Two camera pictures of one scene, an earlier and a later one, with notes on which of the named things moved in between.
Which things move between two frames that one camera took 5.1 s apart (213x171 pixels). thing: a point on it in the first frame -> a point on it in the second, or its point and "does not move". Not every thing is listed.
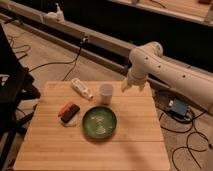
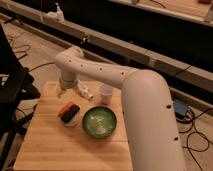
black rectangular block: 70,114 does not move
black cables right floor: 193,124 does not move
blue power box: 179,107 does not move
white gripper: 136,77 -> 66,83
